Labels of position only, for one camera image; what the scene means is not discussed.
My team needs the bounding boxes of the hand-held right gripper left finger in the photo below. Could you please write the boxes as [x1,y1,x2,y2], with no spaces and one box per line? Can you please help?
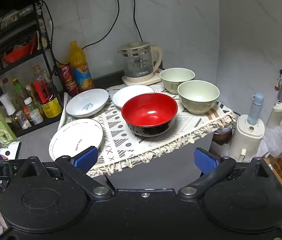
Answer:
[18,146,116,199]

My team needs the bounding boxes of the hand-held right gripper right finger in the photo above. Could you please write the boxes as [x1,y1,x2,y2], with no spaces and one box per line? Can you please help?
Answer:
[178,147,274,198]

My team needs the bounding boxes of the white plate with leaf pattern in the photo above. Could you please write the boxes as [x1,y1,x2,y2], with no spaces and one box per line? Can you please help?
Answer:
[49,119,104,162]

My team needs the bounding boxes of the white plate with blue print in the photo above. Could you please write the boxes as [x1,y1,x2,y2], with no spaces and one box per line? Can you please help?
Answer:
[65,88,109,118]

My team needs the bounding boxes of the pale green bowl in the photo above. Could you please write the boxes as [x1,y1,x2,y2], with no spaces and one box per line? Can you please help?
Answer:
[159,67,196,95]
[177,80,220,115]

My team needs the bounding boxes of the red and black bowl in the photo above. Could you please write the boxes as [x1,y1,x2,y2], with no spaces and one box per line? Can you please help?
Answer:
[122,93,178,137]

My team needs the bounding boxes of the small white plate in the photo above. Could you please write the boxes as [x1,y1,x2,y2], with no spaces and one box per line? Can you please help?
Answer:
[112,85,155,109]

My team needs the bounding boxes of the white plastic object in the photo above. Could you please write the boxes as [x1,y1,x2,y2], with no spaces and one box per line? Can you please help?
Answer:
[0,142,21,159]

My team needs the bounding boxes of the brown pot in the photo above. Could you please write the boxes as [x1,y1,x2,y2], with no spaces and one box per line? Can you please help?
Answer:
[212,127,233,145]

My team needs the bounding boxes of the patterned fringed tablecloth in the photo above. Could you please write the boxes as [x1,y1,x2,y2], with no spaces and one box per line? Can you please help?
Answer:
[58,80,236,178]

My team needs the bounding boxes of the clear jar with white lid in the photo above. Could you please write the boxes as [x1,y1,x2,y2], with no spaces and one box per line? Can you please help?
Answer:
[15,110,31,130]

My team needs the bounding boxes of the white countertop appliance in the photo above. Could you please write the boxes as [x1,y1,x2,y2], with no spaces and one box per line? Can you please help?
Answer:
[228,114,265,162]

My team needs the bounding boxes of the white cylindrical bottle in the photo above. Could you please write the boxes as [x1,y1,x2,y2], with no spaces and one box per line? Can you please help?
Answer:
[0,92,16,115]

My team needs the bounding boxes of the white cap seasoning bottle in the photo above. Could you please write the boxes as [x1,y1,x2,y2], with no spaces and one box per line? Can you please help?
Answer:
[23,97,38,117]

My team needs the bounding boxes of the clear plastic bag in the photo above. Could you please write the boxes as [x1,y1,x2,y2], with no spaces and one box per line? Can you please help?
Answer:
[257,126,282,157]

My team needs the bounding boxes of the bottle with green cap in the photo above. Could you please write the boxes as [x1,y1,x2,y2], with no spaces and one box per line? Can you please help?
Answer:
[11,77,29,105]

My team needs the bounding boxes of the light blue bottle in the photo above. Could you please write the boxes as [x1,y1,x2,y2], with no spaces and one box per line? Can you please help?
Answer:
[247,93,264,125]

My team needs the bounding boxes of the orange juice bottle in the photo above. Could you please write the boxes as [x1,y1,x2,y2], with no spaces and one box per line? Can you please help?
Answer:
[69,41,94,92]

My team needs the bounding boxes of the cream thermos jug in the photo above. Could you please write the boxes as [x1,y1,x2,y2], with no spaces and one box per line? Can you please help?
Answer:
[266,100,282,129]

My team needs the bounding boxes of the cream kettle base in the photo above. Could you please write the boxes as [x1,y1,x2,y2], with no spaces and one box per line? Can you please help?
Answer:
[122,67,164,86]

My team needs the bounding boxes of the glass electric kettle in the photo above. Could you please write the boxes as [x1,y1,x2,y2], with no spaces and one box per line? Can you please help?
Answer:
[118,41,163,78]

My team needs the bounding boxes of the red plastic basket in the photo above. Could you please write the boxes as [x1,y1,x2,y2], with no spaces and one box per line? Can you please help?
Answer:
[2,34,38,63]

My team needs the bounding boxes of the black metal rack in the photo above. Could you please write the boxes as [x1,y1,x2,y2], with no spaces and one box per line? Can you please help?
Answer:
[0,1,64,138]

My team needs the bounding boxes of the black power cable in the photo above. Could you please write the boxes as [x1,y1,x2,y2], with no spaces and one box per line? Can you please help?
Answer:
[130,0,144,43]
[81,0,120,50]

